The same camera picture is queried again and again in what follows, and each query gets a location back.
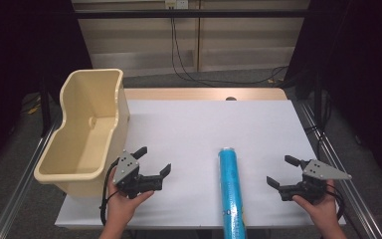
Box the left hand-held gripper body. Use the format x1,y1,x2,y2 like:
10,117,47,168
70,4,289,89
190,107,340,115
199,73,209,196
112,149,164,200

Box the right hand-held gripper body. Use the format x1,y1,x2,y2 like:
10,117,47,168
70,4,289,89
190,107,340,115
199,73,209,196
278,158,353,204

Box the person's left hand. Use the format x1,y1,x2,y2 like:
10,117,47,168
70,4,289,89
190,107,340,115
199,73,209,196
106,168,155,227

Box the person's right hand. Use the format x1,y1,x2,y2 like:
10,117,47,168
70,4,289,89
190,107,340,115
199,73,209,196
291,179,341,228

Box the blue plastic-wrapped roll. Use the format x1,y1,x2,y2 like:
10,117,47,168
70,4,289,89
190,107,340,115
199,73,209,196
218,146,249,239

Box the white table mat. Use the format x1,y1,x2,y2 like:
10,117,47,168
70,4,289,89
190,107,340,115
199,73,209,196
54,99,347,230

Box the cream plastic bin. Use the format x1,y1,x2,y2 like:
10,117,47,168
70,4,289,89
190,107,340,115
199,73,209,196
33,68,131,199

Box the wooden table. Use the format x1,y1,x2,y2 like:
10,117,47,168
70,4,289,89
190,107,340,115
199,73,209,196
122,87,289,102

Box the dark curtain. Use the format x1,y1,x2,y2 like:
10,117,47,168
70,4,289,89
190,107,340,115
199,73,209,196
0,0,94,177
283,0,382,190

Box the black horizontal bar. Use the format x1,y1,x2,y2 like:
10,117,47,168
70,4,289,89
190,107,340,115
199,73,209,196
72,8,313,20

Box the metal floor rail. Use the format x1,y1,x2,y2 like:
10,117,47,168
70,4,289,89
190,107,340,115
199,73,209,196
298,101,382,239
0,120,62,239

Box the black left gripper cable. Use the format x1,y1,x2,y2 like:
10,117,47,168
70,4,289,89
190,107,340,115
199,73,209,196
98,157,121,227

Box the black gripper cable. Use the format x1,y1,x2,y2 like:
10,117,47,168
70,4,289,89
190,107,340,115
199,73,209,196
98,157,121,227
324,183,346,221

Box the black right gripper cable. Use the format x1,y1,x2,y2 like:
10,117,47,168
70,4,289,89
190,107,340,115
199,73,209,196
324,183,346,221

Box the black stand post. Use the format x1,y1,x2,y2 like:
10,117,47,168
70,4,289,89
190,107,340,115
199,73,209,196
312,71,325,133
39,78,53,137

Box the black wall cable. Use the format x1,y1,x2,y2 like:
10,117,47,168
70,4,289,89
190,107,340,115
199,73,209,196
169,8,290,87

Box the white wall socket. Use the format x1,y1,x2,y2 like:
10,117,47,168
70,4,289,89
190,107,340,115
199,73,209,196
164,0,190,10

